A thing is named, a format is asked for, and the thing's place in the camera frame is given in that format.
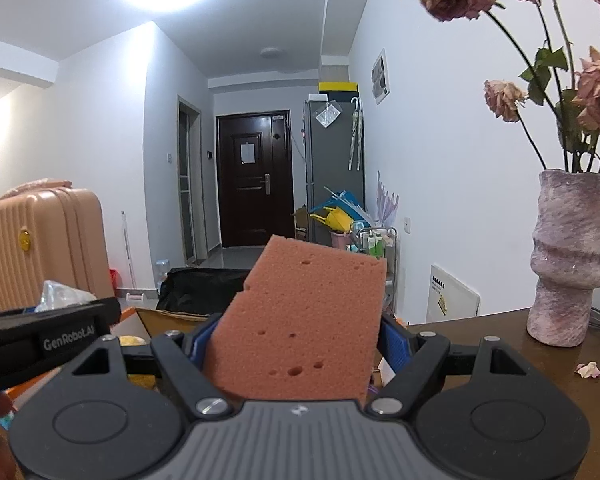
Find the white wall socket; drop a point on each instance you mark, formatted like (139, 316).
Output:
(407, 224)

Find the pink sponge block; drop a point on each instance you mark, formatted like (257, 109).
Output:
(300, 320)

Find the brown cardboard carton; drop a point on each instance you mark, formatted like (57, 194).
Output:
(302, 225)

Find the grey interior door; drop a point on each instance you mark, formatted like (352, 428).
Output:
(189, 185)

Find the pink bucket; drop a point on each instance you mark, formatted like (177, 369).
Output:
(341, 239)

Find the black floor bag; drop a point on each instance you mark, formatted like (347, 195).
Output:
(205, 290)

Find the clear water bottle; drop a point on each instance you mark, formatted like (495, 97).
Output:
(163, 277)

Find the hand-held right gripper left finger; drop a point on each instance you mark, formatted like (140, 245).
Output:
(204, 342)

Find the folded umbrella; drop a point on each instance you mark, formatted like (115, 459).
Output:
(355, 135)

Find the pink textured vase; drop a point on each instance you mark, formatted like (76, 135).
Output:
(570, 260)

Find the clear plastic document bag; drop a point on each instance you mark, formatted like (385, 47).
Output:
(328, 115)

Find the blue wet wipes pack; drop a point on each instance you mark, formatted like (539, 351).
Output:
(60, 295)

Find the purple wall decoration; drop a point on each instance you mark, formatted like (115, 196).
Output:
(387, 202)

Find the yellow and black box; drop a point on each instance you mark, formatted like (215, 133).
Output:
(338, 91)

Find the grey refrigerator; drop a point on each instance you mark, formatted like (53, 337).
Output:
(332, 160)

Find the pink ribbed suitcase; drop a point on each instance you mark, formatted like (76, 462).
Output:
(45, 250)

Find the round ceiling lamp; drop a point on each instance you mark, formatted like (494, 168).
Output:
(272, 52)

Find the dark brown entrance door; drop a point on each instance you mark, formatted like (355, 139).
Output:
(255, 180)

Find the white flat board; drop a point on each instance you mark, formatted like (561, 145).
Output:
(452, 295)

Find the pink folded cloth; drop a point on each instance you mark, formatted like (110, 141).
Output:
(35, 188)

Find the fallen pink petal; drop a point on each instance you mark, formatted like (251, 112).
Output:
(587, 370)

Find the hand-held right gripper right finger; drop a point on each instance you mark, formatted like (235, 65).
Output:
(395, 345)

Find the dried pink roses bouquet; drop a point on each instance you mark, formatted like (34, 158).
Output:
(590, 95)

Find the red cardboard box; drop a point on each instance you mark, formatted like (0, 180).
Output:
(170, 322)

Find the blue clothes hangers bundle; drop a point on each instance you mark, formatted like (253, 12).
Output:
(350, 202)

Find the person's left hand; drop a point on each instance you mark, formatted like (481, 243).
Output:
(2, 410)

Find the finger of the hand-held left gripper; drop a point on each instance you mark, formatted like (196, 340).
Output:
(80, 314)

